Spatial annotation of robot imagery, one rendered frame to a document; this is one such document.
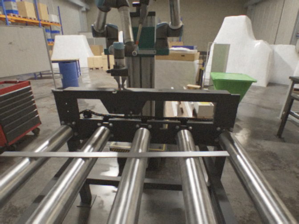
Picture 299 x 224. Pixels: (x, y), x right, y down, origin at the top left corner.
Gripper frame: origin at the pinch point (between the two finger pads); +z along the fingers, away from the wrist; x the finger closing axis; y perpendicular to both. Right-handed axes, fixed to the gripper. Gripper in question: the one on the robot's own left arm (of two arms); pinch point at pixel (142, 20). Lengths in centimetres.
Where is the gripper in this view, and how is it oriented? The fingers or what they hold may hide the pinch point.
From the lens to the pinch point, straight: 101.6
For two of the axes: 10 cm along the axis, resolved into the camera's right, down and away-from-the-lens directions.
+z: -2.6, 7.4, 6.2
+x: 1.6, -6.0, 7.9
